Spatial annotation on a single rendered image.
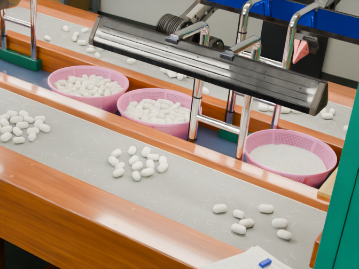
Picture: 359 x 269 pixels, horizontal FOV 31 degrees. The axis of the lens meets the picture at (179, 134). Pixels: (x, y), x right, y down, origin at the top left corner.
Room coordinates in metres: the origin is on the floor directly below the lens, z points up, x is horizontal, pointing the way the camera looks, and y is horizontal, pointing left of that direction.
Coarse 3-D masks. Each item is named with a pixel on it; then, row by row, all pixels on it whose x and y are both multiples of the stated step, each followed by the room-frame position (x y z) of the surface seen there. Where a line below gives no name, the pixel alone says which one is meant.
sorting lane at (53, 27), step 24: (48, 24) 2.57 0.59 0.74; (72, 24) 2.60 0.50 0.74; (72, 48) 2.32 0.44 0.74; (96, 48) 2.35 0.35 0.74; (144, 72) 2.16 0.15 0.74; (216, 96) 2.01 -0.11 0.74; (240, 96) 2.03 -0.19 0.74; (288, 120) 1.88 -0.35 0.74; (312, 120) 1.90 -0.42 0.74; (336, 120) 1.92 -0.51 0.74
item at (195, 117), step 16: (176, 32) 1.50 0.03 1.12; (192, 32) 1.54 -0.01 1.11; (208, 32) 1.62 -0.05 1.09; (240, 48) 1.45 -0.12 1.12; (256, 48) 1.54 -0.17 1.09; (192, 96) 1.63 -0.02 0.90; (192, 112) 1.62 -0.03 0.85; (192, 128) 1.62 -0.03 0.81; (224, 128) 1.57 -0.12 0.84; (240, 128) 1.55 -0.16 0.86; (240, 144) 1.55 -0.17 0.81; (240, 160) 1.55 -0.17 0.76
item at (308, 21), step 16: (208, 0) 2.04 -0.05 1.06; (224, 0) 2.02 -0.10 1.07; (240, 0) 2.00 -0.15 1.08; (272, 0) 1.96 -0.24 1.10; (288, 0) 1.94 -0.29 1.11; (256, 16) 1.95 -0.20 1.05; (272, 16) 1.93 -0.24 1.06; (288, 16) 1.91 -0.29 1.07; (320, 16) 1.88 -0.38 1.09; (336, 16) 1.86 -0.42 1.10; (352, 16) 1.85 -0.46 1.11; (320, 32) 1.85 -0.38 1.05; (336, 32) 1.83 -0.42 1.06; (352, 32) 1.82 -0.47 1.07
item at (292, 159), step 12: (252, 156) 1.62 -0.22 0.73; (264, 156) 1.63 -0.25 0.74; (276, 156) 1.63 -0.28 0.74; (288, 156) 1.64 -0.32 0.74; (300, 156) 1.65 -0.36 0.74; (312, 156) 1.67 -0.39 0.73; (276, 168) 1.57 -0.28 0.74; (288, 168) 1.57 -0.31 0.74; (300, 168) 1.58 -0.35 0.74; (312, 168) 1.59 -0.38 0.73; (324, 168) 1.61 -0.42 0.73
